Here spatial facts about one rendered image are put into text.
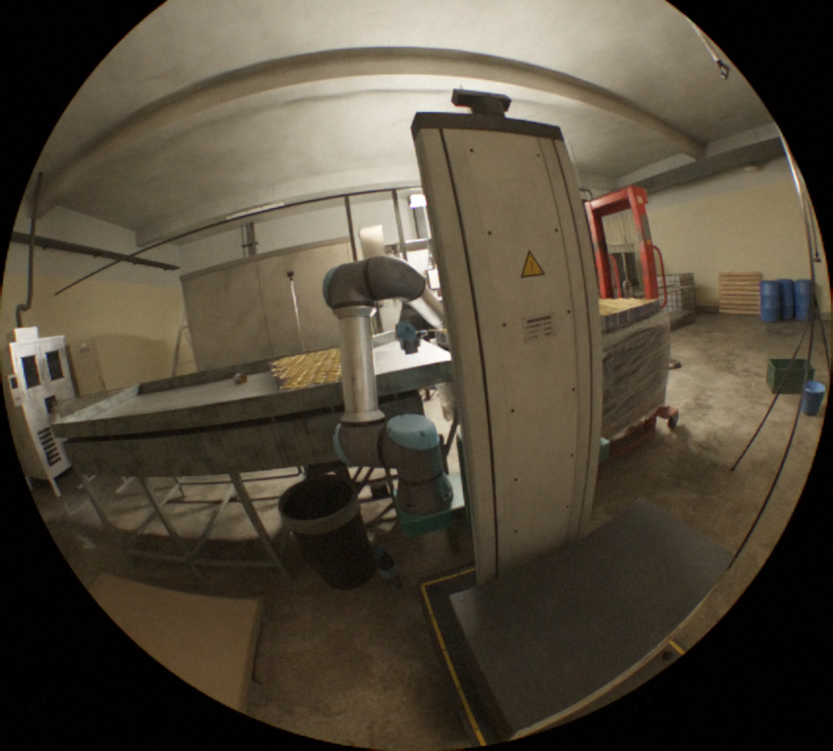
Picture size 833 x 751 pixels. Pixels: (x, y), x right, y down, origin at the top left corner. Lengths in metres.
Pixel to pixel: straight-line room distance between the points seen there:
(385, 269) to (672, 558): 0.95
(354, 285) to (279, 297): 3.28
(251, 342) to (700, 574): 4.27
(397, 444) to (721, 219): 9.94
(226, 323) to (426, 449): 3.80
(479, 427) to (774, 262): 9.44
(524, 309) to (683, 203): 10.21
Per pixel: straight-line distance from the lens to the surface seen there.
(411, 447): 0.67
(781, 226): 9.65
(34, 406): 5.00
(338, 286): 0.76
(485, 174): 0.58
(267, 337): 4.05
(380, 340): 2.52
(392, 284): 0.71
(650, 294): 2.48
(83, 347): 7.01
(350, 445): 0.75
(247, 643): 1.69
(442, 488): 0.76
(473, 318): 0.50
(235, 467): 1.49
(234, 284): 4.21
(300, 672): 1.67
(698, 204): 10.42
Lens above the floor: 1.43
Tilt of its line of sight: 7 degrees down
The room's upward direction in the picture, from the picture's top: 9 degrees counter-clockwise
